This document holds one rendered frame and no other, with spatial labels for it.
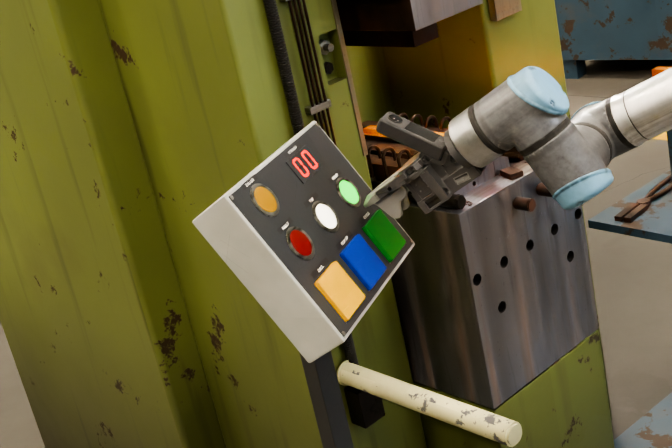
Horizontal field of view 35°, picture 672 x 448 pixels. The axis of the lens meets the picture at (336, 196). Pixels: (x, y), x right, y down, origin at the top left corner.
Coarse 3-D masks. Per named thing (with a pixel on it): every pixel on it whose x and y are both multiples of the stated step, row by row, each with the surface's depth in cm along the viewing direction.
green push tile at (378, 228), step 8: (376, 216) 177; (384, 216) 179; (368, 224) 174; (376, 224) 176; (384, 224) 178; (392, 224) 180; (368, 232) 173; (376, 232) 175; (384, 232) 176; (392, 232) 178; (376, 240) 173; (384, 240) 175; (392, 240) 177; (400, 240) 179; (384, 248) 174; (392, 248) 176; (400, 248) 177; (384, 256) 174; (392, 256) 174
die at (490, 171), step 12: (444, 132) 229; (372, 144) 232; (384, 144) 230; (396, 144) 228; (372, 156) 227; (396, 156) 223; (504, 156) 220; (396, 168) 218; (492, 168) 218; (384, 180) 222; (480, 180) 216; (456, 192) 211
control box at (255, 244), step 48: (288, 144) 171; (240, 192) 156; (288, 192) 164; (336, 192) 174; (240, 240) 155; (288, 240) 157; (336, 240) 167; (288, 288) 155; (288, 336) 158; (336, 336) 155
